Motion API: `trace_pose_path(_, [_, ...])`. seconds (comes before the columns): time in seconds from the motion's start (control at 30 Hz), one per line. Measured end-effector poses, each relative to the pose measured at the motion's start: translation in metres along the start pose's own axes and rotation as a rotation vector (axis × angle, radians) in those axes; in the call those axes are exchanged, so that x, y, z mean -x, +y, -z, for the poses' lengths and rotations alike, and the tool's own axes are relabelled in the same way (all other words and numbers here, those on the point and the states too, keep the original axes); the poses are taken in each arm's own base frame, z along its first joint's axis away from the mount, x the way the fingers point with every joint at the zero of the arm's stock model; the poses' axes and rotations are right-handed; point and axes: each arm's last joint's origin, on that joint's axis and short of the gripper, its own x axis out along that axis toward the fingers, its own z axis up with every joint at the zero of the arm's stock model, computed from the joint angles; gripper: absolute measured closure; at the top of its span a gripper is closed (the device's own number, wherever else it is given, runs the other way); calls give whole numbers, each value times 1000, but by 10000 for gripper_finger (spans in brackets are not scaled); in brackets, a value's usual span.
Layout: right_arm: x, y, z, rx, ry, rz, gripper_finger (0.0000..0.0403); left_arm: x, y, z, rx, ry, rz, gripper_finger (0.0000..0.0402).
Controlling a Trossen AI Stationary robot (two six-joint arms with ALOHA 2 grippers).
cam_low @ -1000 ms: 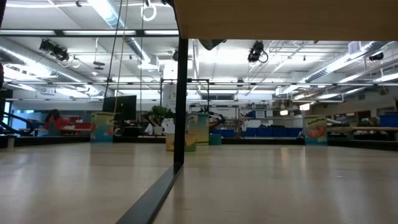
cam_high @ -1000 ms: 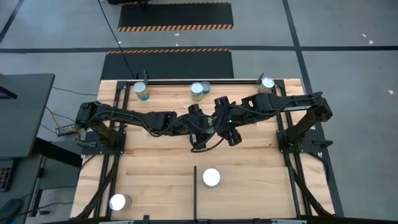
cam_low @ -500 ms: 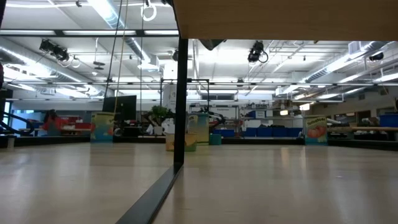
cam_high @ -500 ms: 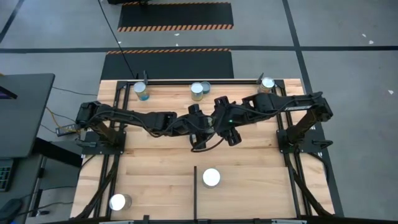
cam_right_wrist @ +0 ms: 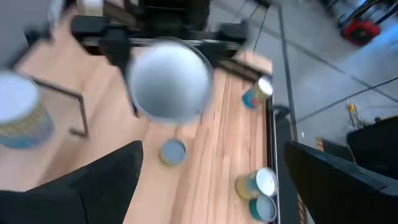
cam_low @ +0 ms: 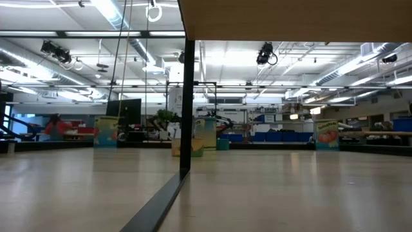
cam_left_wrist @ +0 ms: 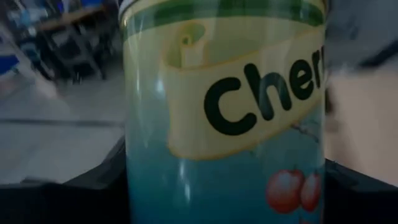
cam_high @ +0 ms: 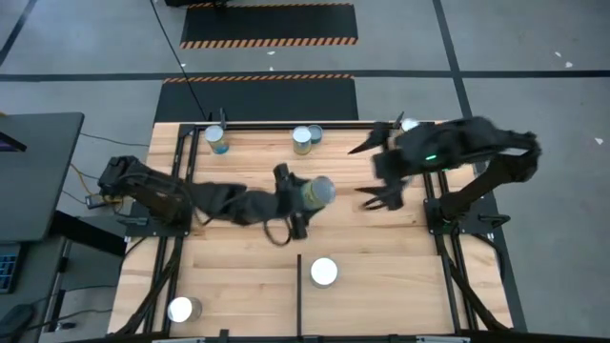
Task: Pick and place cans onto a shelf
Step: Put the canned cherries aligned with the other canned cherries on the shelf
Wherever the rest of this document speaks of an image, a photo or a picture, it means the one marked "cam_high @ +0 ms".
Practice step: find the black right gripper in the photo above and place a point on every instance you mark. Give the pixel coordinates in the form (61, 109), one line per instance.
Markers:
(393, 167)

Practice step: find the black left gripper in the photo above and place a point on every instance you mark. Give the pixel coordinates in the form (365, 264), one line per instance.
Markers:
(288, 200)

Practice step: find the yellow label tin can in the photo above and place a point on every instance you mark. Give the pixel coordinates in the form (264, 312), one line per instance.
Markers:
(324, 271)
(319, 193)
(301, 135)
(181, 309)

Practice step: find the blue label tin can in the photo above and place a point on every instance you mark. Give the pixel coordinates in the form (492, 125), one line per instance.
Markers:
(409, 125)
(214, 134)

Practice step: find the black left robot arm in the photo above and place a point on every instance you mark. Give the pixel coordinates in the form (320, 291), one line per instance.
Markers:
(157, 189)

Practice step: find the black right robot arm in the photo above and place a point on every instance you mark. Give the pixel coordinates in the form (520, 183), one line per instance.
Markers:
(476, 138)

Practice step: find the small grey tin can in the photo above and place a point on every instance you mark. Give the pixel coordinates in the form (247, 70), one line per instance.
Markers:
(316, 133)

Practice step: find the black mat orange striped edge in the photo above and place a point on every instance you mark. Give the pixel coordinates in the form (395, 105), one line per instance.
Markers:
(267, 24)
(257, 100)

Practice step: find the black clamp lever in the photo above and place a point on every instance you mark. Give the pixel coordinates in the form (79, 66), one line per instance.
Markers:
(495, 219)
(136, 220)

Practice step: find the black power adapter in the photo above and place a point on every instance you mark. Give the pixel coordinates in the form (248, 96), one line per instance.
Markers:
(100, 200)

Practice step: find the grey desk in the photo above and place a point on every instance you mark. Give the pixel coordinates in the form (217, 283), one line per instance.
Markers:
(43, 181)

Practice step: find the dark desk monitor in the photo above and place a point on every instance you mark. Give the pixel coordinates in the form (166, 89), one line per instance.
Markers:
(9, 142)

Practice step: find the backlit keyboard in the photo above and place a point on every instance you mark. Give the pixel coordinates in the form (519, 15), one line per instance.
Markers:
(7, 271)

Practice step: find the black computer mouse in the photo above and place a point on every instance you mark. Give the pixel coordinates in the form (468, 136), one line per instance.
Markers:
(14, 319)

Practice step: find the black frame mount post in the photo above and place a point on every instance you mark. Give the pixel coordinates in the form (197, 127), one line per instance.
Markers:
(398, 120)
(223, 119)

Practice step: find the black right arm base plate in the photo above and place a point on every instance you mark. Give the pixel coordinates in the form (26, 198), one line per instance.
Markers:
(469, 228)

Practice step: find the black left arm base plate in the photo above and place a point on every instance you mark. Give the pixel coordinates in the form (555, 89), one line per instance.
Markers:
(143, 229)

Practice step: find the silver aluminium bracket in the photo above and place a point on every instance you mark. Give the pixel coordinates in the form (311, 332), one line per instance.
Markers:
(443, 339)

